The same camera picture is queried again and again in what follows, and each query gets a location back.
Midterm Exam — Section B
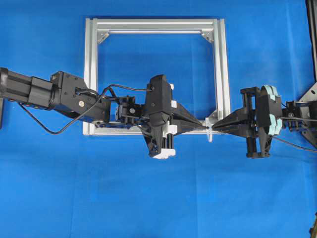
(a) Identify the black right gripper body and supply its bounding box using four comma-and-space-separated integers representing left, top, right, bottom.
240, 87, 274, 158

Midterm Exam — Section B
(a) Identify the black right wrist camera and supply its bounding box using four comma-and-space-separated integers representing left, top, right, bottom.
256, 85, 283, 136

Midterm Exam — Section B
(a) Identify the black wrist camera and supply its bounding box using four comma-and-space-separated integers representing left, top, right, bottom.
256, 85, 283, 136
144, 74, 172, 127

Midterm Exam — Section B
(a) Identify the thin dark wire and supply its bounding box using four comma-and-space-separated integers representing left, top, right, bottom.
202, 125, 317, 151

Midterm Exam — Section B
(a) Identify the black left camera cable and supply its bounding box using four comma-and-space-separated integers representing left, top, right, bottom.
16, 84, 152, 135

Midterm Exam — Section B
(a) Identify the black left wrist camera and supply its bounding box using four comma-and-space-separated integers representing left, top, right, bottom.
144, 74, 172, 127

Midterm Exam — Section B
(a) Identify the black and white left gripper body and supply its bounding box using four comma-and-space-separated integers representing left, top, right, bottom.
141, 75, 176, 159

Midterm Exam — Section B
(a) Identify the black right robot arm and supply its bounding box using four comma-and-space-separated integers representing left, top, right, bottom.
212, 85, 317, 158

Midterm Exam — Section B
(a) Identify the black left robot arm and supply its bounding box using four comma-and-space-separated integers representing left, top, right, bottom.
0, 68, 204, 159

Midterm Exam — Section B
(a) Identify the silver aluminium extrusion frame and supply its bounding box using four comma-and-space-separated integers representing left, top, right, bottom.
84, 17, 231, 126

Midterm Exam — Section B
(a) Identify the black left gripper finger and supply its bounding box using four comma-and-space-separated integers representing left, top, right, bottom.
173, 121, 207, 136
174, 102, 202, 126

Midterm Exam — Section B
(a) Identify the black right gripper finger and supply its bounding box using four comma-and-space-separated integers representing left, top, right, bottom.
213, 107, 256, 128
212, 124, 258, 138

